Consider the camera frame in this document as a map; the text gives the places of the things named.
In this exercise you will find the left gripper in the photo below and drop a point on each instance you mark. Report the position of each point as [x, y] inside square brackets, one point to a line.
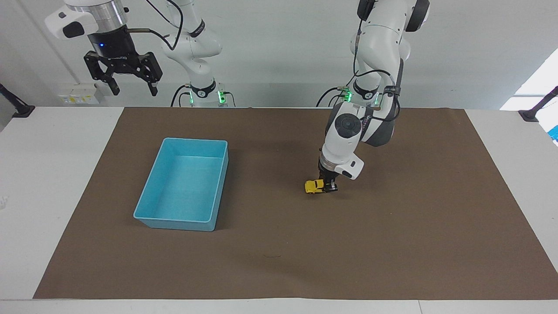
[325, 170]

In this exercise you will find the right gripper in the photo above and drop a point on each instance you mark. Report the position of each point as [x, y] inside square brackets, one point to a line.
[114, 47]

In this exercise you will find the yellow toy beetle car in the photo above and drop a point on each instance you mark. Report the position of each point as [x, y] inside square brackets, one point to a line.
[313, 186]

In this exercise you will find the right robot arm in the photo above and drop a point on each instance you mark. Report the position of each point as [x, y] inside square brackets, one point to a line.
[198, 48]

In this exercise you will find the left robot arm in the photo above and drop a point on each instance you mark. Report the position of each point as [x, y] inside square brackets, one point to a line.
[379, 39]

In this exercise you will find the black stand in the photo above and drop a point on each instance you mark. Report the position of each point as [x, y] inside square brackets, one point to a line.
[534, 111]
[17, 107]

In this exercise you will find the light blue plastic bin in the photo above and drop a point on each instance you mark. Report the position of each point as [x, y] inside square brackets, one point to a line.
[185, 185]

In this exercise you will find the white wall socket strip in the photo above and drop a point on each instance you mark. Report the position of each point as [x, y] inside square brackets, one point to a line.
[78, 96]

